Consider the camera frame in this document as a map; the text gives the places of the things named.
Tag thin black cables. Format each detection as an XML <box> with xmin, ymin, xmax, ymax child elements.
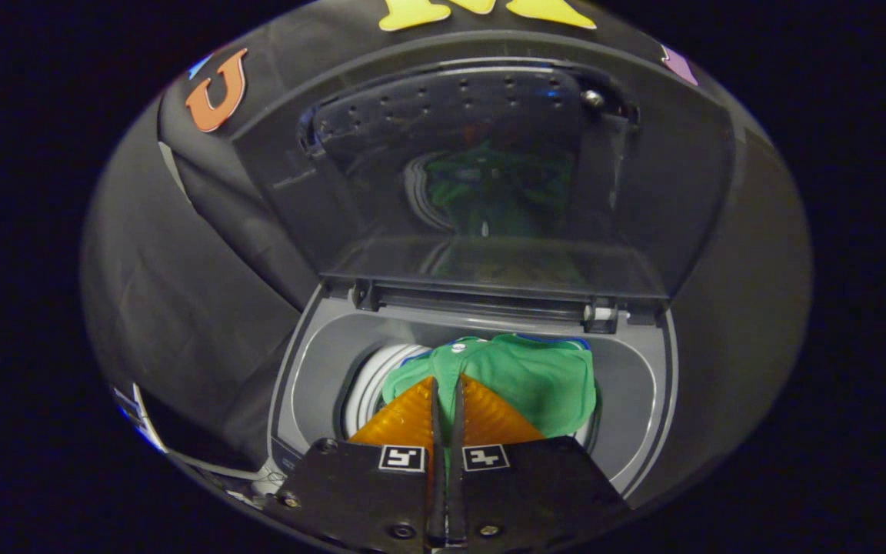
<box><xmin>182</xmin><ymin>452</ymin><xmax>284</xmax><ymax>497</ymax></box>

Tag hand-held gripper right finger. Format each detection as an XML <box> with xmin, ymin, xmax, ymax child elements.
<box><xmin>447</xmin><ymin>373</ymin><xmax>632</xmax><ymax>549</ymax></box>

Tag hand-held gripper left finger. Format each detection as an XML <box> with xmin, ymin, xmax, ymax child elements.
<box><xmin>262</xmin><ymin>375</ymin><xmax>445</xmax><ymax>551</ymax></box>

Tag green polo shirt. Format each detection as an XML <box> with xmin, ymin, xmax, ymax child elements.
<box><xmin>381</xmin><ymin>333</ymin><xmax>598</xmax><ymax>449</ymax></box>

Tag dark washing machine lid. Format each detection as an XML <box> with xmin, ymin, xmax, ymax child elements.
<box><xmin>231</xmin><ymin>31</ymin><xmax>738</xmax><ymax>310</ymax></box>

